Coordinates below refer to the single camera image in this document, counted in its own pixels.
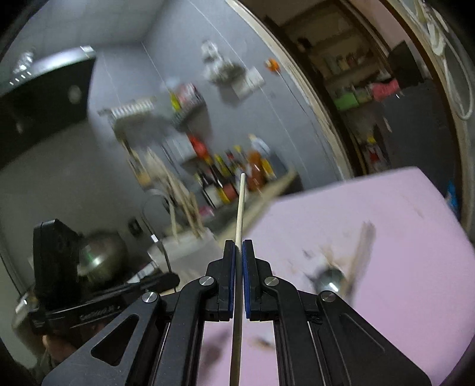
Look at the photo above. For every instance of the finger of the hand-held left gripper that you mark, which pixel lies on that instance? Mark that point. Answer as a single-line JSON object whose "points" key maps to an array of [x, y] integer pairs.
{"points": [[163, 282]]}

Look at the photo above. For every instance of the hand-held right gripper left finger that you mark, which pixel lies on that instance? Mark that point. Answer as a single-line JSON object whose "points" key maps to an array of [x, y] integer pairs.
{"points": [[232, 289]]}

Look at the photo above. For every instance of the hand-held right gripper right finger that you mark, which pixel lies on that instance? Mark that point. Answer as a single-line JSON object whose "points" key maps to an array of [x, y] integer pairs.
{"points": [[246, 293]]}

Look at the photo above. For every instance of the white plastic utensil caddy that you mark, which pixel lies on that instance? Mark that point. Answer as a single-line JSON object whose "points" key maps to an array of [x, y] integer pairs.
{"points": [[182, 248]]}

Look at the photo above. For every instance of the single wooden chopstick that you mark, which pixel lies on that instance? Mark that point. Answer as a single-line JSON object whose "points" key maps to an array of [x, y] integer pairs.
{"points": [[239, 222]]}

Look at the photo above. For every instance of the steel spoon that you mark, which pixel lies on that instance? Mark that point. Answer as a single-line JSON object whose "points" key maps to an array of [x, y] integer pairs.
{"points": [[330, 280]]}

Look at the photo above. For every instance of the set of wooden chopsticks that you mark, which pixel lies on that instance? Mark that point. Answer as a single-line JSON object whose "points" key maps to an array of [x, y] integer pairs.
{"points": [[362, 256]]}

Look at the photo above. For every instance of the person's left hand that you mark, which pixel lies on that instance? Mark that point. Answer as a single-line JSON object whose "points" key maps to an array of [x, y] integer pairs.
{"points": [[59, 347]]}

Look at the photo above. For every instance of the steel pot with black lid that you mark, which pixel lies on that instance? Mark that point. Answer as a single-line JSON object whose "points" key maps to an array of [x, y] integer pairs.
{"points": [[104, 256]]}

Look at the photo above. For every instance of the dark bottle with white label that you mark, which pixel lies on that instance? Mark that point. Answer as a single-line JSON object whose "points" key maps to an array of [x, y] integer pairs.
{"points": [[211, 189]]}

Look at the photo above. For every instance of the wooden cutting board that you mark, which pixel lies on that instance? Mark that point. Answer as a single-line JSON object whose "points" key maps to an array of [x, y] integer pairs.
{"points": [[139, 165]]}

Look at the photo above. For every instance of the red plastic bag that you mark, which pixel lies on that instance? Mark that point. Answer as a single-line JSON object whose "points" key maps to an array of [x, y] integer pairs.
{"points": [[198, 144]]}

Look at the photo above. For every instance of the black range hood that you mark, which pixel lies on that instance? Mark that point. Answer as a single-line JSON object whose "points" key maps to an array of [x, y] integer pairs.
{"points": [[44, 104]]}

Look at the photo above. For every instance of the pink floral tablecloth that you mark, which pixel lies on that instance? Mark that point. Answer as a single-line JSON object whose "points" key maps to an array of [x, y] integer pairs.
{"points": [[408, 241]]}

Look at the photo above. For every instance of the green snack packet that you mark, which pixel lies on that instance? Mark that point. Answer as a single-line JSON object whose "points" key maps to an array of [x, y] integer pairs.
{"points": [[174, 98]]}

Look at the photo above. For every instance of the red snack packet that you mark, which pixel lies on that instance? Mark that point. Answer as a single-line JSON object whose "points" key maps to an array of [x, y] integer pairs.
{"points": [[188, 94]]}

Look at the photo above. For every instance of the clear plastic bag of herbs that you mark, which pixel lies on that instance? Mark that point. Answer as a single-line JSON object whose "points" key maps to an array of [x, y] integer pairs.
{"points": [[220, 65]]}

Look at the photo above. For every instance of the wooden shelf unit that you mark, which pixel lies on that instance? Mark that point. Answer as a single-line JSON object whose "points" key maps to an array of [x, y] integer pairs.
{"points": [[334, 79]]}

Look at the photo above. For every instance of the grey cabinet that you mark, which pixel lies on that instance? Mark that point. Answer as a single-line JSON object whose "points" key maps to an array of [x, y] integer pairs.
{"points": [[419, 126]]}

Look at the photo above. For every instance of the pink cloth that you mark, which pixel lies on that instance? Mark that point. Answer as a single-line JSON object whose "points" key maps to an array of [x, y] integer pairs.
{"points": [[385, 90]]}

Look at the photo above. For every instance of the white wall basket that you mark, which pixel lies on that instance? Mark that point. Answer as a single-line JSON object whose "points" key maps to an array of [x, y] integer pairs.
{"points": [[128, 108]]}

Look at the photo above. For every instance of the grey wall shelf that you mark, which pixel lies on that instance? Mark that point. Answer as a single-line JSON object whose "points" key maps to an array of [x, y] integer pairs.
{"points": [[189, 113]]}

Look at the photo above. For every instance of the white door frame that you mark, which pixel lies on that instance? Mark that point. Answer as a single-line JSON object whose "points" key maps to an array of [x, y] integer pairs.
{"points": [[337, 148]]}

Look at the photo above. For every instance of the white wall switch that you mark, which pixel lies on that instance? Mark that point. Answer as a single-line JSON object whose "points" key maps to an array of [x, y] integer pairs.
{"points": [[241, 87]]}

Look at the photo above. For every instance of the white wall socket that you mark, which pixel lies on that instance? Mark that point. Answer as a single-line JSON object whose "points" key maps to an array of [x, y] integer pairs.
{"points": [[255, 77]]}

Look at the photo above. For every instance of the orange wall hook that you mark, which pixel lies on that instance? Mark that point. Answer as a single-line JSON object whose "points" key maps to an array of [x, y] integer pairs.
{"points": [[271, 65]]}

